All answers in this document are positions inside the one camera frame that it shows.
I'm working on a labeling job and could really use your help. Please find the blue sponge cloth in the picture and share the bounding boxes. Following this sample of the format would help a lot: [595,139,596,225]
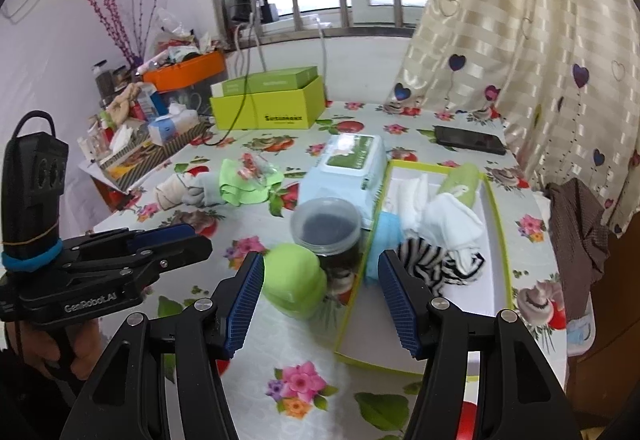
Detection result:
[364,211,404,284]

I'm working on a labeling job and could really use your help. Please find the black white striped sock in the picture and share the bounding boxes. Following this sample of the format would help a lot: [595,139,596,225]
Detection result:
[395,237,486,296]

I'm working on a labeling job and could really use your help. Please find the orange plastic bin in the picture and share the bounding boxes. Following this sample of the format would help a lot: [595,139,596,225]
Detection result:
[142,51,226,92]

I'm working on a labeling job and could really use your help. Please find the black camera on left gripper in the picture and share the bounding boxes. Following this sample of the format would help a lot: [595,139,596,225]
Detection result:
[1,111,68,272]

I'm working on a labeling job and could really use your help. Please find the striped tray on side table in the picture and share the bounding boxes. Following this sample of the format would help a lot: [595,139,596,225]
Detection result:
[99,121,210,192]

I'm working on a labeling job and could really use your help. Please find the brown checkered cloth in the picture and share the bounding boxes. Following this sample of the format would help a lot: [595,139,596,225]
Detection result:
[546,178,610,322]

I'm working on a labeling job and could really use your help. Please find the white striped towel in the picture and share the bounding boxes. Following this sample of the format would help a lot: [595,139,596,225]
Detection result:
[153,173,193,211]

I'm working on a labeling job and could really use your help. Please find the green rolled towel in tray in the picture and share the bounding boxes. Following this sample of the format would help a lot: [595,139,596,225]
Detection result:
[438,163,480,209]

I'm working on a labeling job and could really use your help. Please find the yellow-green shoe box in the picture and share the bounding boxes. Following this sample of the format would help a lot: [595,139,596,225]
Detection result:
[209,77,326,130]

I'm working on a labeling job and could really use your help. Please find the white cable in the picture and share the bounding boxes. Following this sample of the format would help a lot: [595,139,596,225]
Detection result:
[311,16,334,101]

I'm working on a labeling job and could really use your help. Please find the grey white cloth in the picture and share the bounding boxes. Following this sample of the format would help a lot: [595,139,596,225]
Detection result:
[181,172,224,208]

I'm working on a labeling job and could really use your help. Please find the candy wrapper packet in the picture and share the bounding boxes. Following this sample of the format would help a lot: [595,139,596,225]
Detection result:
[238,153,276,184]

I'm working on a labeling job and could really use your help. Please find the blue face mask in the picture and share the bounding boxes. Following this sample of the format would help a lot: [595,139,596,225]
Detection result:
[566,297,597,358]

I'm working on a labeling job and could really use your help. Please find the green box lid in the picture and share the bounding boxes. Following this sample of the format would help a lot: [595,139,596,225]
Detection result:
[212,66,318,97]

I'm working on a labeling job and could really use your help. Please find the tissue pack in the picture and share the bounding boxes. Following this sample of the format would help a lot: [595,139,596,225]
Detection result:
[148,103,200,146]

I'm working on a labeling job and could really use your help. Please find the purple artificial flower branches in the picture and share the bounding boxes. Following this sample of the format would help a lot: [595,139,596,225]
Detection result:
[86,0,160,67]

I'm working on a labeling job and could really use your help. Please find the floral tomato tablecloth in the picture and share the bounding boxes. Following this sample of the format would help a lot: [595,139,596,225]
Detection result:
[99,103,567,439]

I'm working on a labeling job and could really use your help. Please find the green-rimmed white tray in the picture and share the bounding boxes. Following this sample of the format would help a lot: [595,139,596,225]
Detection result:
[334,160,511,374]

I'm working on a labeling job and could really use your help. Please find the black cable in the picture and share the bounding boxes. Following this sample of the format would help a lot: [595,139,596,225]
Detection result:
[202,0,266,149]

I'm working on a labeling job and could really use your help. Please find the wet wipes pack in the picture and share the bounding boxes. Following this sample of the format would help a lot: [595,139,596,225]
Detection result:
[298,133,387,230]

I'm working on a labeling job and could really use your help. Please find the left hand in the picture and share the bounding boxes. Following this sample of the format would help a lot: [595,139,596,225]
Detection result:
[4,319,103,380]

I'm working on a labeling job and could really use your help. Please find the green microfiber cloth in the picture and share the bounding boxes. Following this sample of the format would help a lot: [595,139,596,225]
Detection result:
[219,159,284,207]

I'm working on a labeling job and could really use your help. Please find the cream heart pattern curtain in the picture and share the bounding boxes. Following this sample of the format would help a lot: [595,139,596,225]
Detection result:
[385,0,639,234]

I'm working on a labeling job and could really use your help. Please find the black smartphone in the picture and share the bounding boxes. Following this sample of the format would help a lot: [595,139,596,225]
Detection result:
[434,126,506,156]

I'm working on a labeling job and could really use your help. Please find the white folded towel in tray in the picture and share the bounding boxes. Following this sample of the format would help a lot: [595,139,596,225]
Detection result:
[384,173,430,233]

